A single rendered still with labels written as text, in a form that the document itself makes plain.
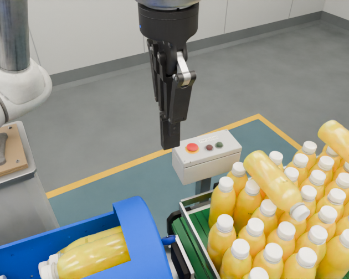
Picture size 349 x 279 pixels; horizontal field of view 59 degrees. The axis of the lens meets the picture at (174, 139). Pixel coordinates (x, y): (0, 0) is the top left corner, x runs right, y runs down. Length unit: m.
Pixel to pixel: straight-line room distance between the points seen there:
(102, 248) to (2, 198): 0.63
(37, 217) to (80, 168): 1.26
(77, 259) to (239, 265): 0.36
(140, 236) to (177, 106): 0.29
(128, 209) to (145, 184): 1.67
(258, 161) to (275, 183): 0.08
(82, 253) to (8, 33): 0.66
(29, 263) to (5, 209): 0.42
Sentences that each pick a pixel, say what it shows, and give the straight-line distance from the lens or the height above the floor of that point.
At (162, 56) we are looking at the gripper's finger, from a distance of 0.41.
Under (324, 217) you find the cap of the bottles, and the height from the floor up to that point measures 1.10.
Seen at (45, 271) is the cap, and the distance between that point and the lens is 0.68.
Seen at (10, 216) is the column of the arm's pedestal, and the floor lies 0.81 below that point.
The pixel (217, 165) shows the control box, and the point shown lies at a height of 1.05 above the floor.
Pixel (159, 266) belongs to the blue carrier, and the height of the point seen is 1.21.
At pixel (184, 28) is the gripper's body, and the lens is 0.39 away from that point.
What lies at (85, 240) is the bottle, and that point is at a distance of 0.73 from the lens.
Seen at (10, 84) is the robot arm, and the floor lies 1.24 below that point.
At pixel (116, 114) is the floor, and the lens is 3.01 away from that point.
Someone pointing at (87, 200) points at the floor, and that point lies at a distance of 2.31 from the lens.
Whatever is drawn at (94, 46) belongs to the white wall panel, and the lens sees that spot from 3.54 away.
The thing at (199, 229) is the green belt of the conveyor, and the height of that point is 0.90.
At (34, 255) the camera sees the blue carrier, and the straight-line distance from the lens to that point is 0.86.
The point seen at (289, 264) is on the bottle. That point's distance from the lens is 0.82.
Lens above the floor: 1.75
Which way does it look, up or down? 41 degrees down
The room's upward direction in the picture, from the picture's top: straight up
